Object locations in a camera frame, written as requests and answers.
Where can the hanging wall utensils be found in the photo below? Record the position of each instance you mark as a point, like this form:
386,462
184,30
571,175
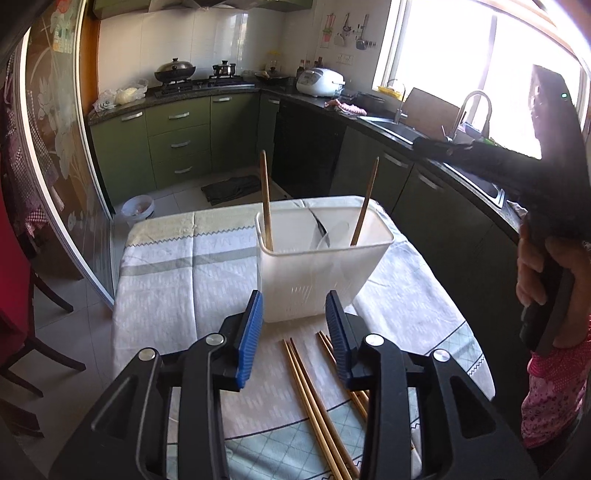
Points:
346,34

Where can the green lower cabinets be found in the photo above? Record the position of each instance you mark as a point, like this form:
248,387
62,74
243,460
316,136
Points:
461,225

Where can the person's right hand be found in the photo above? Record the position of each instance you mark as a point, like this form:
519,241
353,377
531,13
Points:
529,289

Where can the yellow basket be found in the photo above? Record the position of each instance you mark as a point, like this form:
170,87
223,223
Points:
391,92

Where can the metal fork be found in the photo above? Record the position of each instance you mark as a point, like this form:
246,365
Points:
321,227

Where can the white spoon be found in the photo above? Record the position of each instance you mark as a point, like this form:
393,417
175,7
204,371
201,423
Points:
337,237

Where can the floral sliding glass door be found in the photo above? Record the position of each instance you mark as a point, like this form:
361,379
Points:
52,130

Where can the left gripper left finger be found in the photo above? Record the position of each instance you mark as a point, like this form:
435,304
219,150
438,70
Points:
124,435

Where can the wooden cutting board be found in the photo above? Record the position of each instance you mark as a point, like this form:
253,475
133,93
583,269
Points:
429,114

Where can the red chair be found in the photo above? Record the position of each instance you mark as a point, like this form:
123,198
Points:
19,281

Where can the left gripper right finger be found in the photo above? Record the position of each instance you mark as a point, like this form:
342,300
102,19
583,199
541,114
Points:
462,434

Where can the gas stove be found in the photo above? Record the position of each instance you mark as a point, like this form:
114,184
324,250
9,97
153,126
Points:
189,85

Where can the pink cloth on counter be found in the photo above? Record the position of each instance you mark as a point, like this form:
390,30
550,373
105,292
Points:
345,108

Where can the chrome faucet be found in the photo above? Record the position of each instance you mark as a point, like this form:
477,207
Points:
469,109

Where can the hanging checkered apron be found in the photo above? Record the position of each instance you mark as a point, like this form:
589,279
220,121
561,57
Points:
23,204

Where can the wooden chopstick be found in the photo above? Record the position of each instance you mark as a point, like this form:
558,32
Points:
318,425
363,412
366,201
264,177
363,396
353,470

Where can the plastic bags on counter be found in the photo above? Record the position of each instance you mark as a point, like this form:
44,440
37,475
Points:
109,99

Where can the white plastic utensil holder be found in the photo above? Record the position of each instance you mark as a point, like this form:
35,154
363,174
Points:
296,277

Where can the white rice cooker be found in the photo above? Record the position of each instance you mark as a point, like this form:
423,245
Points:
321,82

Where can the white trash bin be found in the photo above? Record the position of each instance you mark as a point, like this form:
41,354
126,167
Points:
137,209

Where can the black wok with lid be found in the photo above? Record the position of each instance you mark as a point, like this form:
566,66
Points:
174,71

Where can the dark floor mat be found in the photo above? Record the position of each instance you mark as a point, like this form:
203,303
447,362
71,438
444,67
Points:
231,189

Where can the pink right sleeve forearm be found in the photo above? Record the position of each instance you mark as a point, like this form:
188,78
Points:
557,386

